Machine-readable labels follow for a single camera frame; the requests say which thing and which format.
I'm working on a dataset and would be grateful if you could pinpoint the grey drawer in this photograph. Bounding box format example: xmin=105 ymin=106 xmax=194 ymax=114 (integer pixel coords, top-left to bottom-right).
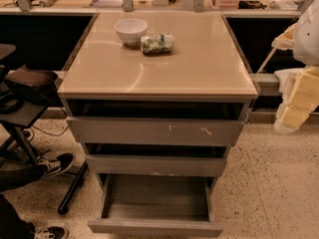
xmin=88 ymin=174 xmax=222 ymax=237
xmin=86 ymin=143 xmax=226 ymax=177
xmin=67 ymin=101 xmax=244 ymax=146

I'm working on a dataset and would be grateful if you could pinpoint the white ceramic bowl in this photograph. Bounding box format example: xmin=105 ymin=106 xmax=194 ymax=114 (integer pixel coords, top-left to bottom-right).
xmin=114 ymin=19 xmax=149 ymax=46

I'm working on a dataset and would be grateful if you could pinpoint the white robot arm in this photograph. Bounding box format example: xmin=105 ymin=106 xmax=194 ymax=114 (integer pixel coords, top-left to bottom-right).
xmin=272 ymin=0 xmax=319 ymax=134

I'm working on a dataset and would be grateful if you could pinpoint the dark brown bag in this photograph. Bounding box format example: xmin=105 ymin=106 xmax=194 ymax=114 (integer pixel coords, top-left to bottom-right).
xmin=4 ymin=65 xmax=58 ymax=104

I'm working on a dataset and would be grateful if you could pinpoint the black sneaker lower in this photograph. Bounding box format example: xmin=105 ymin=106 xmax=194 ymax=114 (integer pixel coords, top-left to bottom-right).
xmin=34 ymin=226 xmax=69 ymax=239

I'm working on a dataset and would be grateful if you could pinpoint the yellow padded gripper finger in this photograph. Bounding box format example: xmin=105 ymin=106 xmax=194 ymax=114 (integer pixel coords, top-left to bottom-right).
xmin=273 ymin=104 xmax=309 ymax=134

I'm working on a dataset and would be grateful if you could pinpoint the green white snack bag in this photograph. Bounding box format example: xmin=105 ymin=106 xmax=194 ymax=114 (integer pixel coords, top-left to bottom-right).
xmin=141 ymin=33 xmax=174 ymax=54

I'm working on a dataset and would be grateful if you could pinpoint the grey middle drawer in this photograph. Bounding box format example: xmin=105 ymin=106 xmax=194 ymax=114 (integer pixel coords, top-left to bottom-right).
xmin=86 ymin=143 xmax=226 ymax=177

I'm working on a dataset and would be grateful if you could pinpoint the black trouser leg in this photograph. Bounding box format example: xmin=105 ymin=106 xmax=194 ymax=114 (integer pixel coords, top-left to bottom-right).
xmin=0 ymin=165 xmax=45 ymax=239

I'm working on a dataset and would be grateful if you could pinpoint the black sneaker upper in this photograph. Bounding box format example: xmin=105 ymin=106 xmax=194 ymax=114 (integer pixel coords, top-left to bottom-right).
xmin=38 ymin=153 xmax=75 ymax=179

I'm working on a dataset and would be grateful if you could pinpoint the black floor cable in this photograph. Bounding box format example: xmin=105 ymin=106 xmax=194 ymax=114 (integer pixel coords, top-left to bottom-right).
xmin=31 ymin=108 xmax=70 ymax=138

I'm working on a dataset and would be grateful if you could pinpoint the black sneaker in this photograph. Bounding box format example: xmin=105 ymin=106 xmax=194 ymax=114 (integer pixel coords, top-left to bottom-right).
xmin=34 ymin=226 xmax=69 ymax=239
xmin=38 ymin=153 xmax=75 ymax=179

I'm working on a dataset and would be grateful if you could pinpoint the grey drawer cabinet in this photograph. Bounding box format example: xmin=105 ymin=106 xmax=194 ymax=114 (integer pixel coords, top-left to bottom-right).
xmin=57 ymin=11 xmax=259 ymax=194

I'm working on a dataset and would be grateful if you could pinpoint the grey bottom drawer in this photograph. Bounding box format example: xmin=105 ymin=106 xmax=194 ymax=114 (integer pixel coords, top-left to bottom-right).
xmin=88 ymin=174 xmax=222 ymax=237

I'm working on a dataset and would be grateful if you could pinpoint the grey top drawer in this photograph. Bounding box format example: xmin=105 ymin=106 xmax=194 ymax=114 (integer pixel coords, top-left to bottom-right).
xmin=67 ymin=101 xmax=244 ymax=146

